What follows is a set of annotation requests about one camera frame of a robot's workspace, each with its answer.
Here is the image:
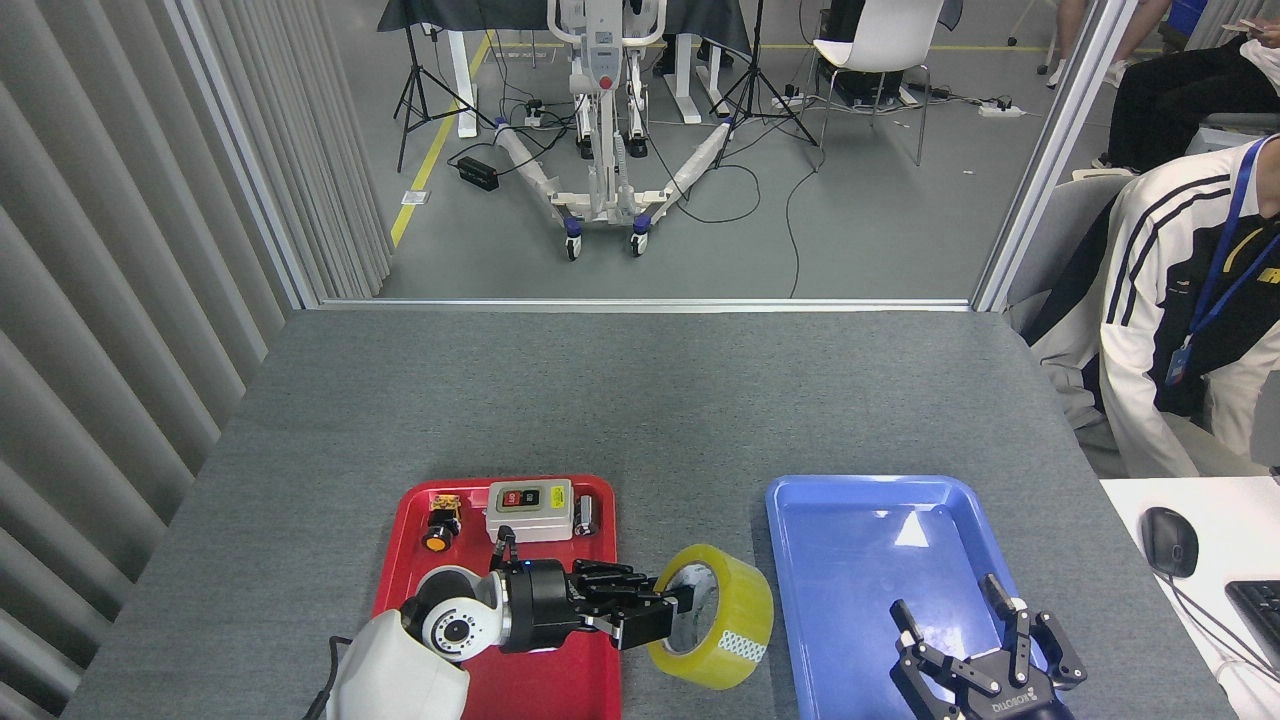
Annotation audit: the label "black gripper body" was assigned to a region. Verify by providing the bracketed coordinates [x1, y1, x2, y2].
[500, 560, 593, 653]
[945, 680, 1077, 720]

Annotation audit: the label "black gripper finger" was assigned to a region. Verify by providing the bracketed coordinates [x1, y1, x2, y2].
[585, 588, 701, 653]
[888, 600, 1001, 720]
[570, 560, 661, 601]
[980, 574, 1088, 691]

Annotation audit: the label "yellow tape roll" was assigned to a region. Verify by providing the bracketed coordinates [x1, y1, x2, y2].
[647, 543, 775, 691]

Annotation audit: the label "red plastic tray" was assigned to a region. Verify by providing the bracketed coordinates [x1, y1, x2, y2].
[372, 474, 623, 720]

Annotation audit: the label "blue plastic tray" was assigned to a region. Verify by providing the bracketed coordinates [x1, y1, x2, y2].
[765, 474, 1061, 720]

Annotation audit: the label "yellow push button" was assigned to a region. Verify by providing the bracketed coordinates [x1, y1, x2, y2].
[421, 493, 464, 554]

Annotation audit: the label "black computer mouse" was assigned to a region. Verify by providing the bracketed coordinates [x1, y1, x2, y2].
[1142, 507, 1200, 579]

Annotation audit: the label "black keyboard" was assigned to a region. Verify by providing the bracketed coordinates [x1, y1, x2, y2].
[1225, 580, 1280, 666]

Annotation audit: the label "white side table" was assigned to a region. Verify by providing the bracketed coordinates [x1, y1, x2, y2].
[1100, 476, 1280, 720]

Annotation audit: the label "seated person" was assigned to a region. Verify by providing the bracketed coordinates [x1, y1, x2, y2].
[1020, 133, 1280, 479]

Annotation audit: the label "white stand on wheels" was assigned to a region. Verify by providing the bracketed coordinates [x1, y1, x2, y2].
[490, 0, 741, 261]

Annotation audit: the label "grey office chair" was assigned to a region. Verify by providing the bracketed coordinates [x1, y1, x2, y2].
[1005, 175, 1136, 336]

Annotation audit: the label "black tripod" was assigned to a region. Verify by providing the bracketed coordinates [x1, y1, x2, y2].
[712, 0, 821, 169]
[393, 20, 498, 173]

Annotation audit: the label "person with dark trousers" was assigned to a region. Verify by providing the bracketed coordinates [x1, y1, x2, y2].
[1092, 18, 1280, 173]

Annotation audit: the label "desk with dark cloth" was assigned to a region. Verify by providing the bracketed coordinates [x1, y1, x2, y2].
[377, 0, 753, 139]

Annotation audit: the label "white plastic chair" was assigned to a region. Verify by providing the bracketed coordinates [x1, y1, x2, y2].
[810, 0, 946, 167]

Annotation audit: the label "standing person's legs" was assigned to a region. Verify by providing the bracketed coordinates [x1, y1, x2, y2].
[1045, 0, 1171, 89]

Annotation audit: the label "white switch box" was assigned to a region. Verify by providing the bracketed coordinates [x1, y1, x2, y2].
[486, 479, 576, 545]

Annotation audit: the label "black mouse cable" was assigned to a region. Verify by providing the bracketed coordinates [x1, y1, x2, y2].
[1163, 574, 1280, 693]

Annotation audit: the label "silver frame rail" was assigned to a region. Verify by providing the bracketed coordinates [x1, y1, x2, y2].
[318, 297, 976, 313]

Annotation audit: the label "blue lanyard with badge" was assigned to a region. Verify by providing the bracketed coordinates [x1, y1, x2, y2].
[1165, 135, 1280, 387]

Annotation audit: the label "black floor cable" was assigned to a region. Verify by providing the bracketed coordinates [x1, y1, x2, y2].
[640, 130, 831, 299]

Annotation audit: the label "silver frame post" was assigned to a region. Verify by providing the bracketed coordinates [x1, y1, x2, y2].
[970, 0, 1141, 313]
[165, 0, 321, 311]

